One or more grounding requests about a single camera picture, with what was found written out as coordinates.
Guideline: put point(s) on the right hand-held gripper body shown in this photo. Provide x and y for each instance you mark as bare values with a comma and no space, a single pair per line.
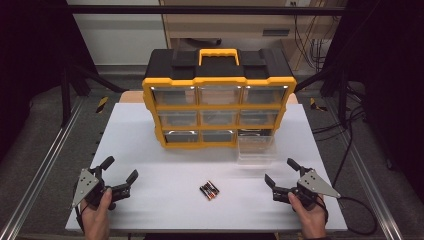
315,185

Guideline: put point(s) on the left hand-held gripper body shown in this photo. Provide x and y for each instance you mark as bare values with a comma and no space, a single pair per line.
87,185

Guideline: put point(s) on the clear plastic storage drawer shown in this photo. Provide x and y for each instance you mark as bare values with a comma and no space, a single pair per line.
256,150

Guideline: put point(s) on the yellow black organizer cabinet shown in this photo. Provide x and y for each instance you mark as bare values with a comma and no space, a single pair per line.
160,65

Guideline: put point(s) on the person's left hand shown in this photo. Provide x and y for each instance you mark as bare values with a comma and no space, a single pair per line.
96,220

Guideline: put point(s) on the person's right hand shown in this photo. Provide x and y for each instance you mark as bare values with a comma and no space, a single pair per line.
311,221

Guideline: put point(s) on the black metal stand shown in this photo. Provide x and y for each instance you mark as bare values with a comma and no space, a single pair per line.
342,96
66,96

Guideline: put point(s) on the group of clear drawers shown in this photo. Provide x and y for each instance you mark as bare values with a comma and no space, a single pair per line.
175,97

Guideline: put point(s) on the black curtain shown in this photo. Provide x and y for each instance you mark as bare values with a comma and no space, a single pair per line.
393,83
30,60

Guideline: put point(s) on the light wooden desk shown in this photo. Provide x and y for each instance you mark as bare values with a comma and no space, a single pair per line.
233,23

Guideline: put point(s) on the aluminium floor rail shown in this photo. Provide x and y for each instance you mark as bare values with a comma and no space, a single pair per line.
370,180
40,176

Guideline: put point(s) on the black horizontal frame bar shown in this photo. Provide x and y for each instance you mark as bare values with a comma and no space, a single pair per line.
200,9

